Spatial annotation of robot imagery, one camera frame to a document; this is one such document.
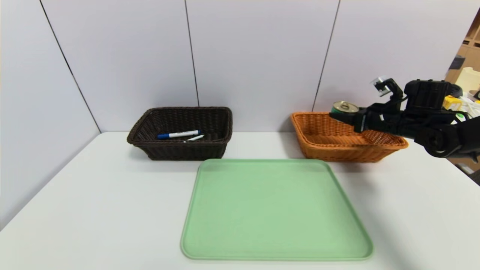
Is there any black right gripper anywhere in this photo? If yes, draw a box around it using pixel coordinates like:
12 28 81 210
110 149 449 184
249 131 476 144
329 106 398 134

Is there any tin can with green label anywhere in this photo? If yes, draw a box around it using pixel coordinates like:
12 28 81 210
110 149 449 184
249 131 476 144
331 100 360 115

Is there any white marker with blue cap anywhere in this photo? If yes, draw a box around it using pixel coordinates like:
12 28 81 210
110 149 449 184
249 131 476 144
157 130 203 140

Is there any orange wicker basket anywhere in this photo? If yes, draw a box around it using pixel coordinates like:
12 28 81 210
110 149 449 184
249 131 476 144
291 112 409 163

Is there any pile of white items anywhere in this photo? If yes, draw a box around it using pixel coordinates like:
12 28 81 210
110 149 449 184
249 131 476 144
462 96 480 117

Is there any dark brown wicker basket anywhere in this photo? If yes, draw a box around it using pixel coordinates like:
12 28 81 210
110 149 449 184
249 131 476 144
127 107 233 161

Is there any yellow box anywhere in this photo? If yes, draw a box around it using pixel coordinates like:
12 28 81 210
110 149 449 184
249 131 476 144
444 96 462 112

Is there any light green plastic tray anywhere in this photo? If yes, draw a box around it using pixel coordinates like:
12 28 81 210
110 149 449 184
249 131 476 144
180 159 374 261

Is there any cream plastic container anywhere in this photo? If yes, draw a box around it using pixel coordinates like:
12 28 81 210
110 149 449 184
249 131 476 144
455 67 480 92

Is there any dark table leg base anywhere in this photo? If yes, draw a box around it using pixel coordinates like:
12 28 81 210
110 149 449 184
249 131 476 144
456 162 480 187

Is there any wooden shelf unit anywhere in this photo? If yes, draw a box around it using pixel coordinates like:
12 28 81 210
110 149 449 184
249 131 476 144
442 7 480 85

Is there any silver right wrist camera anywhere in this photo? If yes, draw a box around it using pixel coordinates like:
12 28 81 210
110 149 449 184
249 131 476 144
370 76 405 109

